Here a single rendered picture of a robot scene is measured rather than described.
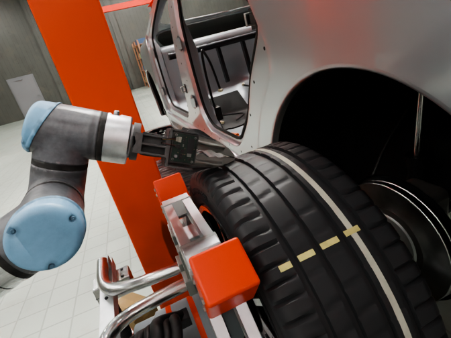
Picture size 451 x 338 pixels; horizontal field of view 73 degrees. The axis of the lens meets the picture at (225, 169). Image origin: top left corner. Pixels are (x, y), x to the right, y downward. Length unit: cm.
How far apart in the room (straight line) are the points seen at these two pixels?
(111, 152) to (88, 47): 42
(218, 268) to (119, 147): 27
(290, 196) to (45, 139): 41
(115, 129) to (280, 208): 31
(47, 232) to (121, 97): 55
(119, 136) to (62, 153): 9
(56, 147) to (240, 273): 36
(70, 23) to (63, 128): 42
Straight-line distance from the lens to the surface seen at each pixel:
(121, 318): 63
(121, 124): 56
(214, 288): 41
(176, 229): 57
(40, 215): 45
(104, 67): 92
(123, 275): 83
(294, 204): 50
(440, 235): 79
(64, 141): 56
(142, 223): 104
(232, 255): 42
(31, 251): 46
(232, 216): 49
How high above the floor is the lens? 141
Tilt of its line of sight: 23 degrees down
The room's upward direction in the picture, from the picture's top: 14 degrees counter-clockwise
